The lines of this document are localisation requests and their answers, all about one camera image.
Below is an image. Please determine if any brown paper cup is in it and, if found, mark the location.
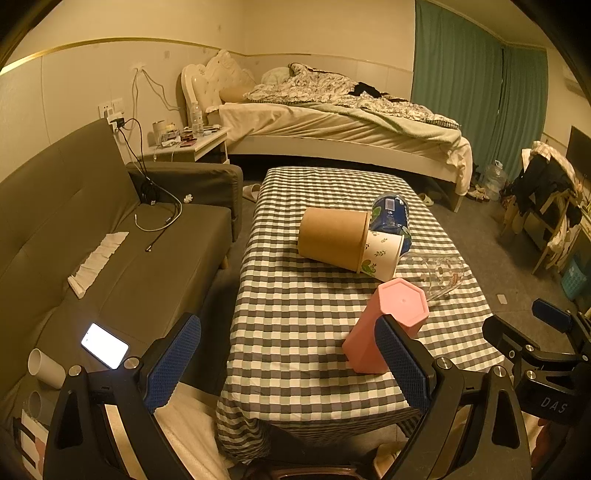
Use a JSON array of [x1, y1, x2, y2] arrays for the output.
[[297, 207, 371, 274]]

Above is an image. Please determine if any pink hexagonal cup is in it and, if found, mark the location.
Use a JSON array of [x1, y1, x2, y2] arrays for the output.
[[342, 278, 430, 374]]

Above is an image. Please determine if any clear glass mug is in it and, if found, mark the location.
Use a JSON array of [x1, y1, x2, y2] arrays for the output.
[[406, 254, 465, 303]]

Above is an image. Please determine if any pile of clothes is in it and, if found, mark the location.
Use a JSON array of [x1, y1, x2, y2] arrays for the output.
[[502, 141, 585, 223]]

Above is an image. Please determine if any large water jug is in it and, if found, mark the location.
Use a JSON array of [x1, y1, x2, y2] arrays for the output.
[[480, 160, 509, 202]]

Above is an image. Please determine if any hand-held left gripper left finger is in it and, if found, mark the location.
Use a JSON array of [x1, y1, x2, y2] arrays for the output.
[[42, 313, 204, 480]]

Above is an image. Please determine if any blue plastic basket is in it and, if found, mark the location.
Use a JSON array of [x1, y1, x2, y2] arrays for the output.
[[561, 256, 588, 301]]

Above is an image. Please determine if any smartphone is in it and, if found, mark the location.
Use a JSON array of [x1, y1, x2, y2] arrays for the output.
[[81, 322, 130, 370]]

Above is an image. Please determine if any white nightstand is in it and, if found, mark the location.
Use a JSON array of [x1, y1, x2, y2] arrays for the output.
[[148, 127, 230, 165]]

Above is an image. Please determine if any folded white cloth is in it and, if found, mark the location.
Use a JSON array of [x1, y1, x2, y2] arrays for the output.
[[68, 231, 130, 298]]

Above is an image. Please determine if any blue printed cup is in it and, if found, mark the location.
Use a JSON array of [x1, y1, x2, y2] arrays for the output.
[[370, 194, 413, 254]]

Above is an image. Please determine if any black cable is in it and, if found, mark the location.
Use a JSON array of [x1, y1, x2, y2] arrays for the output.
[[117, 117, 184, 253]]

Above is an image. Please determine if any grey sofa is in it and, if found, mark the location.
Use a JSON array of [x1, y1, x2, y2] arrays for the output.
[[0, 117, 244, 480]]

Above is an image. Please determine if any wooden chair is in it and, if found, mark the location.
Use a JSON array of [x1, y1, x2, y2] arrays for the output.
[[501, 185, 585, 278]]

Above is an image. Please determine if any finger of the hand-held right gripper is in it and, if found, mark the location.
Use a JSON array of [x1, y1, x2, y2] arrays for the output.
[[532, 298, 591, 352], [482, 315, 541, 370]]

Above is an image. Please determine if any white headboard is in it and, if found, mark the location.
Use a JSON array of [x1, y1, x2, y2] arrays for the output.
[[181, 50, 257, 116]]

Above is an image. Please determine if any green pillow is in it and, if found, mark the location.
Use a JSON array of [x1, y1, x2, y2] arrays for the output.
[[261, 67, 294, 86]]

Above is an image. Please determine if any white printed bag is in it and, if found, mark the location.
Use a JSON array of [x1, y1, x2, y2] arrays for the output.
[[16, 411, 49, 476]]

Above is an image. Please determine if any wall outlet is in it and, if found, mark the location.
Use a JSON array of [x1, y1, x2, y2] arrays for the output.
[[98, 98, 125, 121]]

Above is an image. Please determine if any patterned blanket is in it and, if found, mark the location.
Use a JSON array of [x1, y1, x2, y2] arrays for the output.
[[243, 63, 461, 131]]

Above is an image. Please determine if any black garment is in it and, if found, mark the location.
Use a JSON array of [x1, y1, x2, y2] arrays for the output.
[[348, 82, 385, 99]]

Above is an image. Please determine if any television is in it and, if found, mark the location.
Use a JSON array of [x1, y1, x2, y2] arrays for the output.
[[566, 126, 591, 179]]

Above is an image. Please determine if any green curtain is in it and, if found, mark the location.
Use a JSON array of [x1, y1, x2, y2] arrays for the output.
[[411, 0, 550, 178]]

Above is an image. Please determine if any checkered tablecloth table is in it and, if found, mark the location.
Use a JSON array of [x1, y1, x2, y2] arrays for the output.
[[216, 166, 506, 460]]

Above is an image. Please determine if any bed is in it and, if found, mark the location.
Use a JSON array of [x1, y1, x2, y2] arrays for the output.
[[180, 50, 474, 213]]

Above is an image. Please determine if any white cable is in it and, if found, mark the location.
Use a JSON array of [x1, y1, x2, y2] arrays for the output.
[[134, 185, 184, 232]]

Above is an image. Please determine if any white floral paper cup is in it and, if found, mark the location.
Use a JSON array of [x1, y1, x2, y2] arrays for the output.
[[360, 231, 404, 282]]

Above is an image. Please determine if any air conditioner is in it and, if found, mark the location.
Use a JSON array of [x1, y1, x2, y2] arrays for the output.
[[561, 65, 585, 96]]

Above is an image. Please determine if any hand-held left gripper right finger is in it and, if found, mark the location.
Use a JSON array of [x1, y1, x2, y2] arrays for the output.
[[373, 314, 536, 480]]

